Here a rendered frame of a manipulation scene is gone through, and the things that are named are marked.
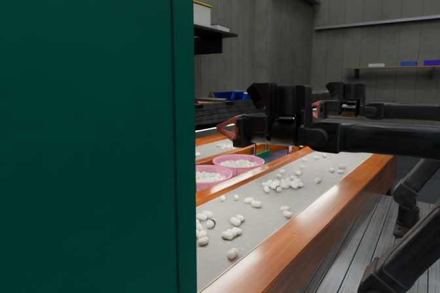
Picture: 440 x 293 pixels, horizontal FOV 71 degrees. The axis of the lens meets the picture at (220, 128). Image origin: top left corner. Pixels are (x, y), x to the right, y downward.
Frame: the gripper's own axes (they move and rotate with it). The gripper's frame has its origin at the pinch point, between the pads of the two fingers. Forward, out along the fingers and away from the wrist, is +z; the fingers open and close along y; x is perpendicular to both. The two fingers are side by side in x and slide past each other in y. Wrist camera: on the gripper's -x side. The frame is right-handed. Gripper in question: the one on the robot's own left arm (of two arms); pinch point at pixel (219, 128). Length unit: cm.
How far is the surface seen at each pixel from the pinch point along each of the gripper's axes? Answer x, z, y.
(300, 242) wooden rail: 30.5, -16.1, -11.9
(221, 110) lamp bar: -2.6, 11.4, -17.5
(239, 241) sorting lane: 32.5, -0.3, -7.3
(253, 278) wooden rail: 30.4, -12.9, 7.6
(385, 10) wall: -173, 56, -759
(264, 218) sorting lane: 32.4, 0.6, -24.4
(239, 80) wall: -21, 230, -394
